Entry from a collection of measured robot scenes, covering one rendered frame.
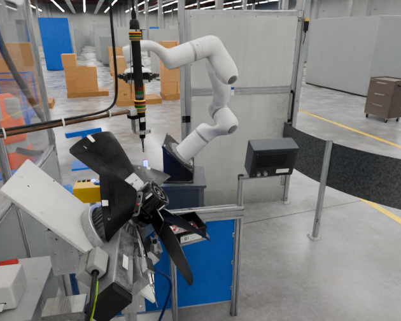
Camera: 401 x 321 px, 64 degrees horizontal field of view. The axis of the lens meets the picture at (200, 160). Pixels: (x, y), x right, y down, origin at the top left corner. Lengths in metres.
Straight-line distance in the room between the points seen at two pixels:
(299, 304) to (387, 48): 9.37
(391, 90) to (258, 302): 6.07
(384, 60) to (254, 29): 8.20
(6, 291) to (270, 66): 2.73
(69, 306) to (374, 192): 2.30
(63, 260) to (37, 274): 0.25
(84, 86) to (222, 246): 8.94
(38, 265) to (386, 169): 2.38
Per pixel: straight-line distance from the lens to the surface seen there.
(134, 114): 1.23
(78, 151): 1.28
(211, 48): 1.54
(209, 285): 2.22
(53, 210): 1.24
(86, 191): 1.75
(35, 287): 1.53
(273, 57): 3.26
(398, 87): 7.86
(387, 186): 2.83
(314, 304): 2.63
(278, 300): 2.59
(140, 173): 1.52
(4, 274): 1.46
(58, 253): 1.34
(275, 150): 1.76
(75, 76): 10.48
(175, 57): 1.48
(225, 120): 1.89
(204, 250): 2.04
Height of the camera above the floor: 1.81
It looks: 22 degrees down
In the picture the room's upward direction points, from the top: straight up
